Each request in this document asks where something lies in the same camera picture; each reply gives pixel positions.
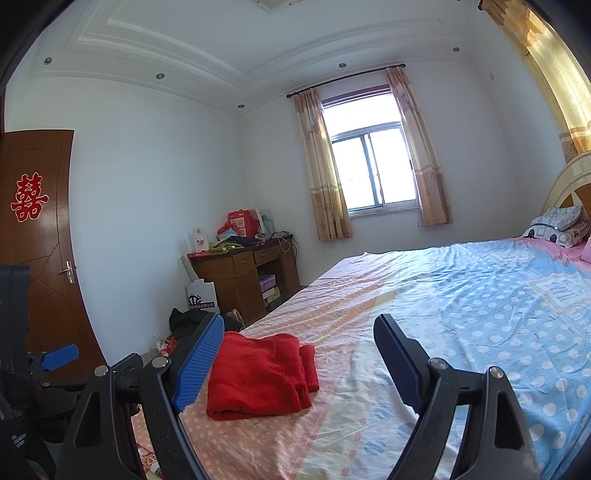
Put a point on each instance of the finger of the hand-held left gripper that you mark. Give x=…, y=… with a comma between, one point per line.
x=60, y=357

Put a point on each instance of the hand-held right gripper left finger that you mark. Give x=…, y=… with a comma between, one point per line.
x=198, y=364

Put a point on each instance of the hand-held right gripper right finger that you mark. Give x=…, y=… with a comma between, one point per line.
x=401, y=369

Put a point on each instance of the red knit sweater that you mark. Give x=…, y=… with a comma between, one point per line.
x=258, y=374

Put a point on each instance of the red plastic bag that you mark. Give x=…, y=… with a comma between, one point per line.
x=171, y=344

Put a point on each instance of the black bag on floor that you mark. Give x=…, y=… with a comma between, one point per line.
x=184, y=323

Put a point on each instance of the white paper bag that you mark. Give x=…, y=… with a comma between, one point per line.
x=201, y=297

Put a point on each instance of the bed with patterned sheet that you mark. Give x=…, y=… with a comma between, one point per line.
x=461, y=300

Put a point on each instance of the brown wooden desk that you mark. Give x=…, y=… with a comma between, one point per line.
x=240, y=277

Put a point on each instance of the yellow box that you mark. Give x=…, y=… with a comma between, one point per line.
x=271, y=294

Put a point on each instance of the brown wooden door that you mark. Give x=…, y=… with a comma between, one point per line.
x=51, y=254

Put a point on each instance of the purple box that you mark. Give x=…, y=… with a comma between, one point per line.
x=267, y=281

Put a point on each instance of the green cloth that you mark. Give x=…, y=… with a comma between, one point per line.
x=224, y=248

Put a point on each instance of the white printed box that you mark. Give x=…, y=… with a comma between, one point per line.
x=200, y=240

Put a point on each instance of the red gift box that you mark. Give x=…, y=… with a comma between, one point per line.
x=240, y=224

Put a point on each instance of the pale green gift bag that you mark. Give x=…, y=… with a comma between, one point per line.
x=266, y=222

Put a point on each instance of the red paper door decoration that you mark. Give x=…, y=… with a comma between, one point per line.
x=30, y=198

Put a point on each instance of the beige patterned curtain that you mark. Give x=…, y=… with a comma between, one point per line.
x=427, y=161
x=323, y=184

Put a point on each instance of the sliding glass window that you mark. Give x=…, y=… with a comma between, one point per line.
x=369, y=170

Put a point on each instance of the grey patterned pillow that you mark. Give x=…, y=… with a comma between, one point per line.
x=558, y=226

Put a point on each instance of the pink fluffy blanket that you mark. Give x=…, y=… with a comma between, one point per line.
x=587, y=251

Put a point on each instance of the cream wooden headboard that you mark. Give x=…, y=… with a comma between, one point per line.
x=568, y=180

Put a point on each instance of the black curtain rod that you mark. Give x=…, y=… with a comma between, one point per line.
x=346, y=79

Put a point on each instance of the yellow curtain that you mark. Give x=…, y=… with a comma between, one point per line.
x=554, y=69

